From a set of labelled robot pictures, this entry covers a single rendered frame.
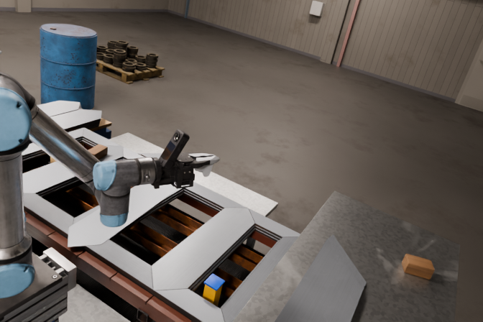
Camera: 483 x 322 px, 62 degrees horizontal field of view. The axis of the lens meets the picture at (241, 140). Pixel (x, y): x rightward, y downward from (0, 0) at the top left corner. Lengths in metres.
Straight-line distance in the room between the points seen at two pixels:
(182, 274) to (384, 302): 0.76
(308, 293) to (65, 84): 4.04
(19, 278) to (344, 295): 0.97
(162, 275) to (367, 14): 9.44
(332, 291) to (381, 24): 9.32
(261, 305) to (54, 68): 4.03
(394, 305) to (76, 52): 4.12
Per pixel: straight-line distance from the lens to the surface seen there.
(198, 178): 2.49
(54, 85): 5.01
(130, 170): 1.09
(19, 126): 0.93
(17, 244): 1.13
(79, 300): 1.82
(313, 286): 1.45
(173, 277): 1.68
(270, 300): 1.39
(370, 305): 1.53
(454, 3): 10.23
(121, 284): 1.67
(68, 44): 4.83
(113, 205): 1.13
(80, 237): 1.84
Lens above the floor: 2.01
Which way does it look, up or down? 24 degrees down
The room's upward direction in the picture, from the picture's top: 12 degrees clockwise
